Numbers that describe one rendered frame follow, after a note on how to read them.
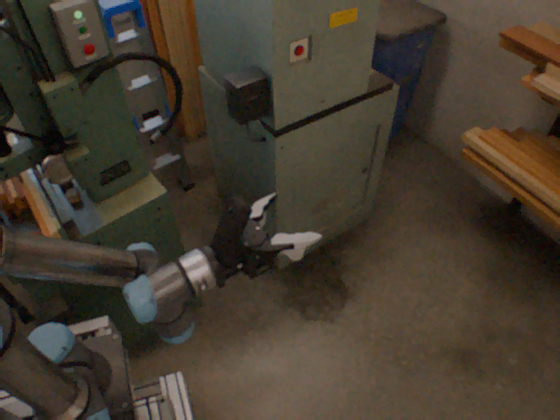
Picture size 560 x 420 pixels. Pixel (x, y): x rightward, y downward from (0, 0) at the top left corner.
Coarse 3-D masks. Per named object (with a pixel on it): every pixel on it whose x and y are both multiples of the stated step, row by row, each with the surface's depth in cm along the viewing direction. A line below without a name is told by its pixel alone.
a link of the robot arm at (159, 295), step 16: (160, 272) 69; (176, 272) 69; (128, 288) 68; (144, 288) 67; (160, 288) 68; (176, 288) 69; (192, 288) 70; (128, 304) 66; (144, 304) 67; (160, 304) 68; (176, 304) 70; (144, 320) 68; (160, 320) 71
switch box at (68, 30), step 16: (64, 0) 95; (80, 0) 94; (64, 16) 92; (96, 16) 98; (64, 32) 95; (96, 32) 100; (64, 48) 101; (80, 48) 100; (96, 48) 103; (80, 64) 102
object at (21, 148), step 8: (16, 144) 121; (24, 144) 121; (16, 152) 119; (24, 152) 119; (32, 152) 121; (0, 160) 116; (8, 160) 117; (16, 160) 119; (24, 160) 121; (40, 160) 124; (0, 168) 116; (8, 168) 118; (16, 168) 120; (24, 168) 122; (0, 176) 118; (8, 176) 120
